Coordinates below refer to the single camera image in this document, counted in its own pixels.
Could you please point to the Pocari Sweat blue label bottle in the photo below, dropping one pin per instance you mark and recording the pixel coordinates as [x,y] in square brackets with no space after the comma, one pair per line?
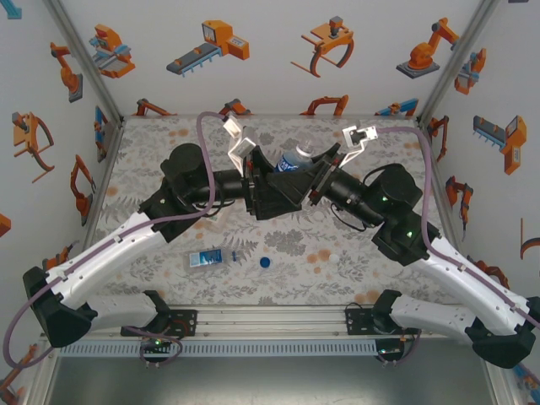
[289,163]

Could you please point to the blue bottle cap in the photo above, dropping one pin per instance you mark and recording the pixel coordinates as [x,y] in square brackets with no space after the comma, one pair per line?
[265,262]

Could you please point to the small blue white label bottle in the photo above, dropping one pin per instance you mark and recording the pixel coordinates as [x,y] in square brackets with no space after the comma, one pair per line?
[204,258]

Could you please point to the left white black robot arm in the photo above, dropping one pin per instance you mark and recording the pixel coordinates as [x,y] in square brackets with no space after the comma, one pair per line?
[105,253]

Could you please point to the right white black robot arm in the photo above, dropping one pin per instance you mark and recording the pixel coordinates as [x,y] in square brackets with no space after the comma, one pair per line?
[455,261]

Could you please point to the floral patterned table mat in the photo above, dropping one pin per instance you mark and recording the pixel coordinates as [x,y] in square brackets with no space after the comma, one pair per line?
[295,278]

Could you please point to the small controller board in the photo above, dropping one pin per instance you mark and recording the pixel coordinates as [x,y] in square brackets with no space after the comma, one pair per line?
[390,350]
[157,343]

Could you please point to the aluminium side rail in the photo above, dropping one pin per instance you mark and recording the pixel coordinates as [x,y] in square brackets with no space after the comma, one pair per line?
[439,185]
[105,169]

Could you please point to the wide aluminium mounting rail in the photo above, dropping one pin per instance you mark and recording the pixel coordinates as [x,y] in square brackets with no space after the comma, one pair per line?
[270,322]

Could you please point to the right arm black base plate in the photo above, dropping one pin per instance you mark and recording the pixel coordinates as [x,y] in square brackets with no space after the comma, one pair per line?
[356,320]

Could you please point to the aluminium frame post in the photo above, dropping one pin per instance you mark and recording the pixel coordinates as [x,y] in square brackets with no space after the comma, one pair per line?
[84,63]
[460,59]

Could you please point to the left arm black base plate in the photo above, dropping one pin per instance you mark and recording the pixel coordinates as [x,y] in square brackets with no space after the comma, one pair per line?
[190,322]

